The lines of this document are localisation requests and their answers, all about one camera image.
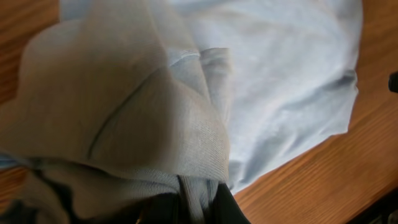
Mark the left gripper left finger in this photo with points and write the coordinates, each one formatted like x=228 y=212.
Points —
x=161 y=209

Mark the light blue printed t-shirt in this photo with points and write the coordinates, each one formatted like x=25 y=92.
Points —
x=125 y=100

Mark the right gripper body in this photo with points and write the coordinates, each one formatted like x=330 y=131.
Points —
x=393 y=82

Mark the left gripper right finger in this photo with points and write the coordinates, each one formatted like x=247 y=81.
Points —
x=225 y=208

